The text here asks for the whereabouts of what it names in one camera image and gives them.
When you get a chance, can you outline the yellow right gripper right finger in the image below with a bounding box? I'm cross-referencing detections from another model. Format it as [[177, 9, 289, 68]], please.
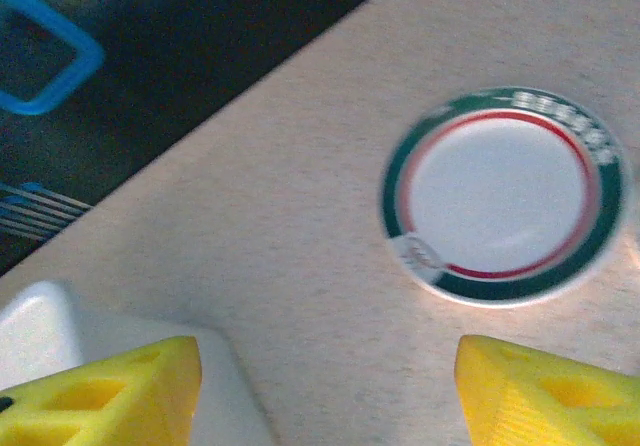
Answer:
[[455, 334, 640, 446]]

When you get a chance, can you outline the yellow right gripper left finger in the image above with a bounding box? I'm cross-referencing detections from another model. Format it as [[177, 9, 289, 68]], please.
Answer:
[[0, 335, 204, 446]]

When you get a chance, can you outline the translucent white plastic bin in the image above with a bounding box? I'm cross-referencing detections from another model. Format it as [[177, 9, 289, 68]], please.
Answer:
[[0, 279, 276, 446]]

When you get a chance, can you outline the plate green rim red ring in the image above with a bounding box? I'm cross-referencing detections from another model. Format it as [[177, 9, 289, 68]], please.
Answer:
[[379, 85, 632, 311]]

